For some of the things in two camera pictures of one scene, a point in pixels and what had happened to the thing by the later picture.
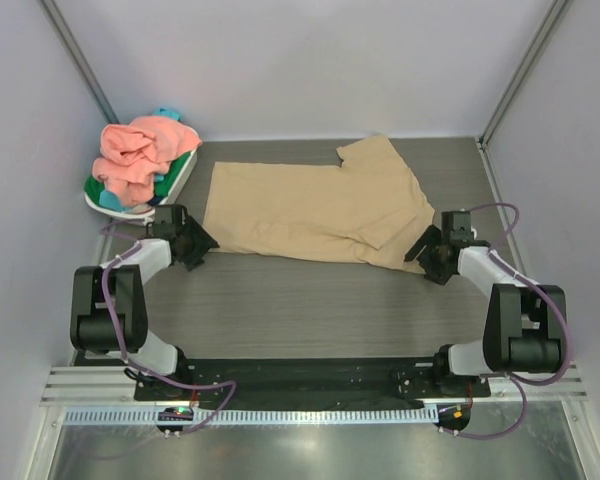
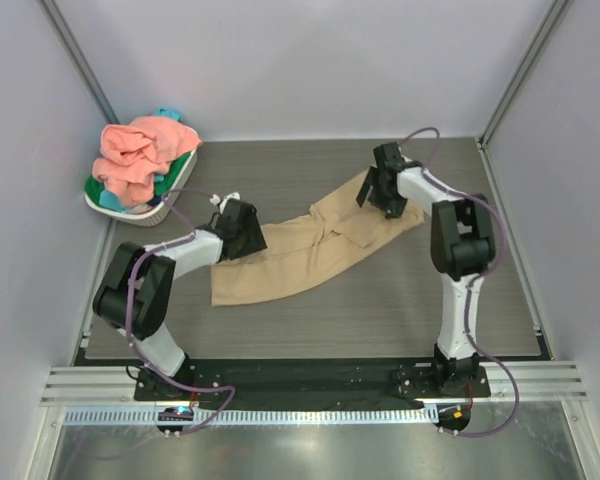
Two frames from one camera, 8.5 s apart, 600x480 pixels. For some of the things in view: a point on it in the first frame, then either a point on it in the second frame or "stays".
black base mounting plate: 297,384 stays
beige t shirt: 363,211 -> 340,237
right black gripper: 430,237 -> 392,208
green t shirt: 94,186 stays
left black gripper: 202,243 -> 256,243
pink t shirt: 134,155 stays
